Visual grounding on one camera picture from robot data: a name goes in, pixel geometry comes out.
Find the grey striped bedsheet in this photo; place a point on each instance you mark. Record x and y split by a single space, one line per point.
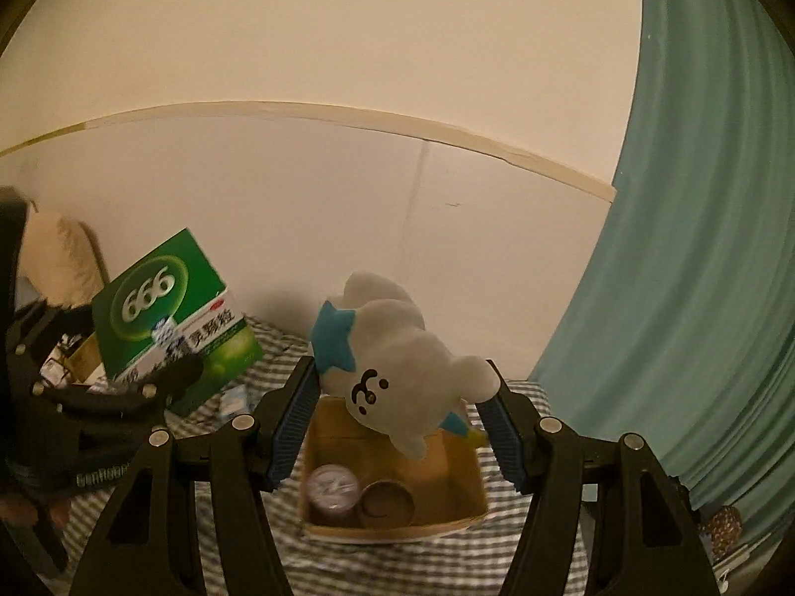
397 562

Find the spotted brown cloth item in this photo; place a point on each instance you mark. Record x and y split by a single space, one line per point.
722 529

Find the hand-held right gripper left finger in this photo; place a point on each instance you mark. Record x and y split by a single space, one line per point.
290 425

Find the brown round can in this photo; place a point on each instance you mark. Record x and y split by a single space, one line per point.
385 501

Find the cream pillow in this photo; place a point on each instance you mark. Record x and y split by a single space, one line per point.
56 254

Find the grey plush toy blue star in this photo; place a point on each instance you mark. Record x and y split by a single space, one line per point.
404 347

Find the silver-topped can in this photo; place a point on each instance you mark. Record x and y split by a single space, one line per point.
334 487

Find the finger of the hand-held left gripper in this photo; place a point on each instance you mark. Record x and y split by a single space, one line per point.
167 382
59 318

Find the teal curtain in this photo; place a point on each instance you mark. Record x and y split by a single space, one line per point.
683 198

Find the green carton box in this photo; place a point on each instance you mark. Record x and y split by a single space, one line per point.
161 285

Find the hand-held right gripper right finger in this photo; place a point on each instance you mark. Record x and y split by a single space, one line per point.
504 441

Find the small white blue packet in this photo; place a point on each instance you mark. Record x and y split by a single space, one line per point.
236 402

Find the small cardboard box with packets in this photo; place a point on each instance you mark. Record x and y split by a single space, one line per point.
84 357

